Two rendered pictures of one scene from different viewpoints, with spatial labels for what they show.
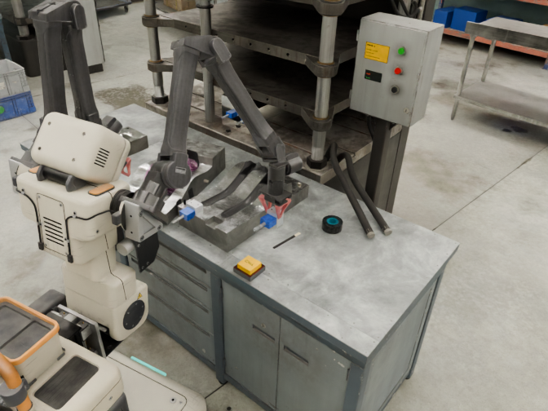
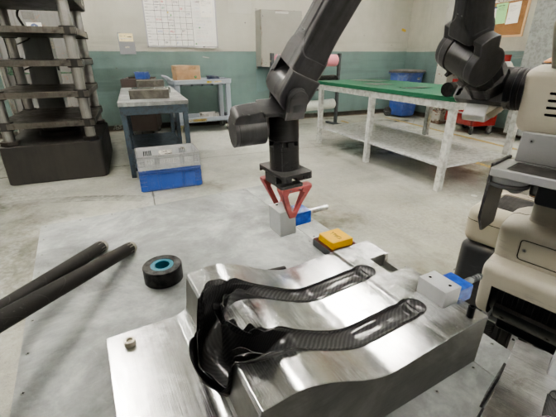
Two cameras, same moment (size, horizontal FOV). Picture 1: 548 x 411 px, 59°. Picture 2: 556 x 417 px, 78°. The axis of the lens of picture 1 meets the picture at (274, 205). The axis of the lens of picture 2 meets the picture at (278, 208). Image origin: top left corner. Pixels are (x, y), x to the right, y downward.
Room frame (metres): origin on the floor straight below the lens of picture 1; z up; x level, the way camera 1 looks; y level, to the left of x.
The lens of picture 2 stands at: (2.00, 0.24, 1.24)
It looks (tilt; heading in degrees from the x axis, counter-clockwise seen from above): 24 degrees down; 203
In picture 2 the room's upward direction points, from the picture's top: straight up
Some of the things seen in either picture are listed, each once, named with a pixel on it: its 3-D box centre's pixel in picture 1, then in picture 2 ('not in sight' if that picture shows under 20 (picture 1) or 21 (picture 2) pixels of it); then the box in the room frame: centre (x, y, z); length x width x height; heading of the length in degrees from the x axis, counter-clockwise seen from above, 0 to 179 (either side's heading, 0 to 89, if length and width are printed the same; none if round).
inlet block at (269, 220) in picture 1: (266, 222); (301, 213); (1.36, 0.02, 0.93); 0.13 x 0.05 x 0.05; 141
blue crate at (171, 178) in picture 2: not in sight; (169, 173); (-0.75, -2.16, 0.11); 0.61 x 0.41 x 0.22; 134
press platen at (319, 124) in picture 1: (275, 83); not in sight; (2.68, 0.02, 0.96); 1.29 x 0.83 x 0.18; 52
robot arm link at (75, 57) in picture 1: (78, 74); not in sight; (1.47, 0.63, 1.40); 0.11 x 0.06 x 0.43; 64
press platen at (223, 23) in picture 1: (276, 41); not in sight; (2.68, 0.02, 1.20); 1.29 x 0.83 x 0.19; 52
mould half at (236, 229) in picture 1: (246, 196); (297, 331); (1.62, 0.11, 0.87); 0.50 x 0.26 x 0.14; 142
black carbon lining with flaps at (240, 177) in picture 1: (242, 186); (311, 304); (1.62, 0.13, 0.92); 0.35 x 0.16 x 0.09; 142
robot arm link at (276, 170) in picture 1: (277, 170); (280, 126); (1.40, -0.01, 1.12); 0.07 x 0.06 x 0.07; 135
